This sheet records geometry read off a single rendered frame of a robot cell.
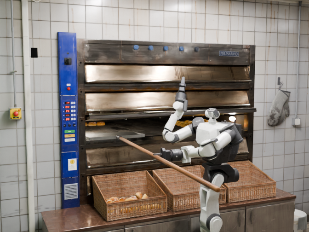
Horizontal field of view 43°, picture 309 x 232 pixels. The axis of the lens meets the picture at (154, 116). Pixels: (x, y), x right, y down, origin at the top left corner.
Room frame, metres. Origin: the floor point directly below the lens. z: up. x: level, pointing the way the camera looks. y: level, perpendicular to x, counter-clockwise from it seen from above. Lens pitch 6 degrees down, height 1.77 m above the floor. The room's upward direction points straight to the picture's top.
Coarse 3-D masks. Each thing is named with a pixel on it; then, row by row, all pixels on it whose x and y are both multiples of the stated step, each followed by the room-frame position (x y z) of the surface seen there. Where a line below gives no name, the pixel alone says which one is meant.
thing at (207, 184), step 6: (120, 138) 3.53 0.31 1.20; (132, 144) 3.23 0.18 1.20; (144, 150) 2.97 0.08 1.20; (150, 156) 2.85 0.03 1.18; (156, 156) 2.76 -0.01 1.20; (162, 162) 2.65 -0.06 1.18; (168, 162) 2.56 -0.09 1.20; (174, 168) 2.46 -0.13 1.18; (180, 168) 2.40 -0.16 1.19; (186, 174) 2.31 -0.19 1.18; (192, 174) 2.25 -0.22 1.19; (198, 180) 2.17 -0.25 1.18; (204, 180) 2.12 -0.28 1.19; (210, 186) 2.05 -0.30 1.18; (216, 186) 2.01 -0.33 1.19
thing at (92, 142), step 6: (246, 132) 4.23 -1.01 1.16; (126, 138) 3.69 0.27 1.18; (132, 138) 3.71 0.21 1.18; (138, 138) 3.74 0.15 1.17; (144, 138) 3.76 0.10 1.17; (150, 138) 3.79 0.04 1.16; (156, 138) 3.81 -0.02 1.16; (162, 138) 3.84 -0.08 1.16; (90, 144) 3.55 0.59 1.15; (96, 144) 3.58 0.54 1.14
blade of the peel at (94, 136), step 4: (120, 132) 4.03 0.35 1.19; (124, 132) 4.03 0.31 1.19; (128, 132) 4.03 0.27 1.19; (132, 132) 4.03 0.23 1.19; (88, 136) 3.76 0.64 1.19; (92, 136) 3.76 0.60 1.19; (96, 136) 3.76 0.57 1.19; (100, 136) 3.77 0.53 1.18; (104, 136) 3.77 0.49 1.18; (108, 136) 3.62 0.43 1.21; (112, 136) 3.64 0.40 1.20; (124, 136) 3.68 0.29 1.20; (128, 136) 3.70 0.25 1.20; (132, 136) 3.71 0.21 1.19; (136, 136) 3.73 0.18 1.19; (140, 136) 3.74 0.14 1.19; (144, 136) 3.76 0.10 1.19
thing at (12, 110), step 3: (9, 108) 3.22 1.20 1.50; (12, 108) 3.23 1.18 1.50; (15, 108) 3.23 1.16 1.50; (18, 108) 3.24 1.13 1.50; (21, 108) 3.26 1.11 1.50; (9, 111) 3.22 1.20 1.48; (12, 111) 3.23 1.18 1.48; (18, 111) 3.24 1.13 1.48; (21, 111) 3.25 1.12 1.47; (9, 114) 3.22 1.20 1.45; (12, 114) 3.23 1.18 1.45; (18, 114) 3.24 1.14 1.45; (21, 114) 3.25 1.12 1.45; (9, 117) 3.24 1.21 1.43; (12, 117) 3.22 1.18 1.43; (15, 117) 3.23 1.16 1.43; (18, 117) 3.24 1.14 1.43; (21, 117) 3.25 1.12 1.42
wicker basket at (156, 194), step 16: (96, 176) 3.54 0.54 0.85; (112, 176) 3.60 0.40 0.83; (128, 176) 3.66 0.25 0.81; (144, 176) 3.72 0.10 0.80; (96, 192) 3.40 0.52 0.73; (128, 192) 3.62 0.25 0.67; (144, 192) 3.68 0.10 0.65; (160, 192) 3.43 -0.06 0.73; (96, 208) 3.40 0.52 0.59; (128, 208) 3.18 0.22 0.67; (144, 208) 3.24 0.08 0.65; (160, 208) 3.30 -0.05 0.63
